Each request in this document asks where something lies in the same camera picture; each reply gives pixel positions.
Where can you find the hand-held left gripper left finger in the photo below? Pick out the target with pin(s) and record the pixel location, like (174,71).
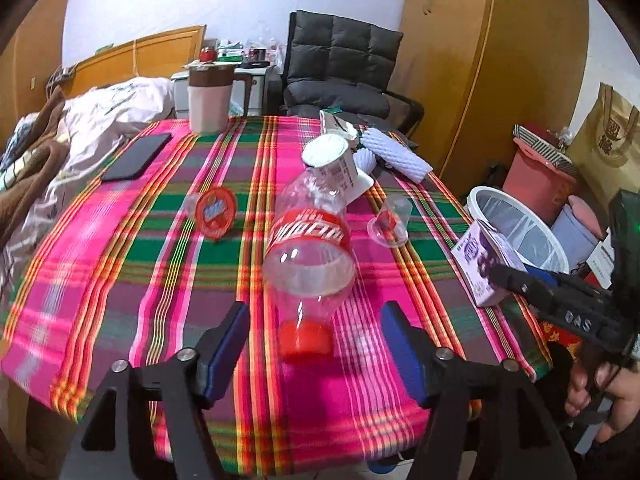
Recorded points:
(227,347)

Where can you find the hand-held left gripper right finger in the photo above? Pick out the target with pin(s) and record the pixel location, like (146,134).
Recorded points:
(404,355)

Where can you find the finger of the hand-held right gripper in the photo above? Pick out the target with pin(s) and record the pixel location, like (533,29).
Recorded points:
(515,285)
(570,280)

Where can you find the white trash bin with bag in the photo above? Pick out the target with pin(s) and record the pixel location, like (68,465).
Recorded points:
(530,240)

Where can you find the purple milk carton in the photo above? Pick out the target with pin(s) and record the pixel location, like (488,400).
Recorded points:
(475,255)

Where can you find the clear red label plastic bottle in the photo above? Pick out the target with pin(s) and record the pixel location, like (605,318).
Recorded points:
(305,245)

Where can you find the white foam net roll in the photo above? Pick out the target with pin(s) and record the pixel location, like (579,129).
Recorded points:
(395,155)

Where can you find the person's right hand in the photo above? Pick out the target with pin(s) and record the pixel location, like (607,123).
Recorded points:
(620,395)

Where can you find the lavender bucket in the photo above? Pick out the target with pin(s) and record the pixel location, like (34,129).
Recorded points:
(575,232)

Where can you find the pink green plaid tablecloth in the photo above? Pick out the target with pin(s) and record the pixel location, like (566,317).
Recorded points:
(150,285)

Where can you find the pink bucket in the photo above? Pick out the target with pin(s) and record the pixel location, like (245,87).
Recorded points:
(535,182)

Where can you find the yellow paper bag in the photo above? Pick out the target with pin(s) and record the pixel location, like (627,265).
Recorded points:
(610,135)

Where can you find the small clear plastic cup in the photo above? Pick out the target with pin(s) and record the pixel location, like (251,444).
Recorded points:
(392,220)

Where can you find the orange lid jelly cup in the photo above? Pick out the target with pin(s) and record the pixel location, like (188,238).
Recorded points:
(216,212)

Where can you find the striped box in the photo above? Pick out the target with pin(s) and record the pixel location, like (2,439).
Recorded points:
(542,142)

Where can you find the white printed paper cup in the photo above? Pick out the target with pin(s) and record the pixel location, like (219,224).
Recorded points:
(340,167)

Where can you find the black smartphone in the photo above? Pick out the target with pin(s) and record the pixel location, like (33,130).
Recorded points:
(135,157)

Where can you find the wooden wardrobe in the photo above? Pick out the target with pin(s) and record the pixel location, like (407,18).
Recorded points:
(450,60)

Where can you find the white tissue pack green print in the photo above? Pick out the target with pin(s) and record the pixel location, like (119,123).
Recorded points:
(334,124)

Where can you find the pink jug with brown lid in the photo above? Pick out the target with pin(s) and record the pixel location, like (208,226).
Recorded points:
(210,105)

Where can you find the grey nightstand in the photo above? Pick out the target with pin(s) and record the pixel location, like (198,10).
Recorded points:
(260,85)

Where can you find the white cloth bag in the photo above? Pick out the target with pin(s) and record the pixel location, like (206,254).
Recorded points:
(100,110)

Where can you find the brown blanket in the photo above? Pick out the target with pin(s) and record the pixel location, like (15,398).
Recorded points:
(30,160)

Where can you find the grey padded chair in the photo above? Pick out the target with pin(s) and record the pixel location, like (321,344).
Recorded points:
(340,60)

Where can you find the black flat case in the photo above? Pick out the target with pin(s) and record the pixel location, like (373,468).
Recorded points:
(257,64)

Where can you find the red jar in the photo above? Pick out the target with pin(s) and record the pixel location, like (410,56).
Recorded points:
(207,53)

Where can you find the wooden bed headboard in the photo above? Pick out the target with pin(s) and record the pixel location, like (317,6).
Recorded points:
(160,55)

